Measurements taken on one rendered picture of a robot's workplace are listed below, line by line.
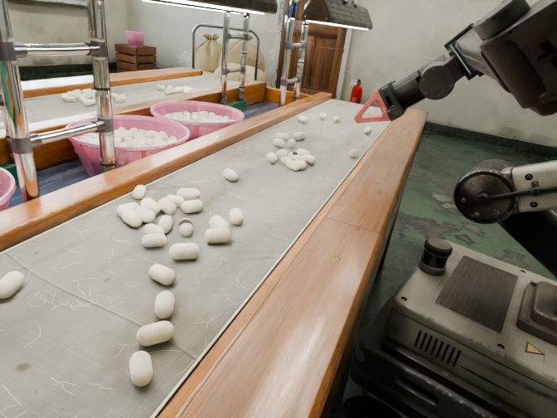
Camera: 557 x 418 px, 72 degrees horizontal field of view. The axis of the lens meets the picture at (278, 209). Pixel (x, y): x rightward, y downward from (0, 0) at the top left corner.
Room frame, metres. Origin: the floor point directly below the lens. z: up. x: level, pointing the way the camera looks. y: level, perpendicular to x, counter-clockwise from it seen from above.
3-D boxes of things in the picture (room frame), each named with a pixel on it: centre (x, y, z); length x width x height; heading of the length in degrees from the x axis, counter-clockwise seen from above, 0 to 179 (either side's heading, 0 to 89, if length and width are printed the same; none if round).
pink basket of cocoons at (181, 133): (0.86, 0.36, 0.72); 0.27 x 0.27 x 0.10
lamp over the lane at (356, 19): (1.42, -0.14, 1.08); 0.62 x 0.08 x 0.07; 160
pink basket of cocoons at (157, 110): (1.12, 0.27, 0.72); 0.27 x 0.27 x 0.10
